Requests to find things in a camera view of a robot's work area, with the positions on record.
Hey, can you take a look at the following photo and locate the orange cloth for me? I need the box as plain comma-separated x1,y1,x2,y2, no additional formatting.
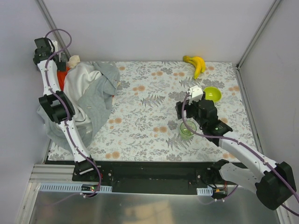
57,67,70,91

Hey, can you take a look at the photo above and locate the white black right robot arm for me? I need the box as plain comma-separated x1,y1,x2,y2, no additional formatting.
175,91,299,210

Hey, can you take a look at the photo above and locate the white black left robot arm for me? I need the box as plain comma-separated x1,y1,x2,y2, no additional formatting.
33,37,96,175

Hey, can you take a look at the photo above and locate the beige cloth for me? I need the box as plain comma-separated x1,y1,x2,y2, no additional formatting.
67,55,80,69

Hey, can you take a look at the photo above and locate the lime green bowl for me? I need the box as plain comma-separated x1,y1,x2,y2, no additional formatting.
204,86,222,103

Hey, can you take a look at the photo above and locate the green translucent plastic cup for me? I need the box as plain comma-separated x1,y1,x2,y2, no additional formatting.
179,120,197,140

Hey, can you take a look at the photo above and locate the floral patterned table mat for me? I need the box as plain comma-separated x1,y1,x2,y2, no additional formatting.
48,61,260,162

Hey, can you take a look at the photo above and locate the yellow banana bunch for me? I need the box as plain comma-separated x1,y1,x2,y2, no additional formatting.
183,56,206,79

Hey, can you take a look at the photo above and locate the grey white sweatshirt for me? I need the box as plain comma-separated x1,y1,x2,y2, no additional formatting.
38,61,121,152

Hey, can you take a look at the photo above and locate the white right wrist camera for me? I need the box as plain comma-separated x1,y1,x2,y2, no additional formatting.
187,85,204,104

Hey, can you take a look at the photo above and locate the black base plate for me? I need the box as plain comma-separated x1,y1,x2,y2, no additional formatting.
46,160,225,195

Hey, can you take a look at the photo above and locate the white right cable duct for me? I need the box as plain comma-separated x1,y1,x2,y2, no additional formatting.
196,187,213,196

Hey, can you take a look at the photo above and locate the white cable duct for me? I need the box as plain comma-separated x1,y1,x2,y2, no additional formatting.
196,187,213,196
39,183,113,193

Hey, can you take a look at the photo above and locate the white left cable duct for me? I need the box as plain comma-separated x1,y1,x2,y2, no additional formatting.
39,183,113,193

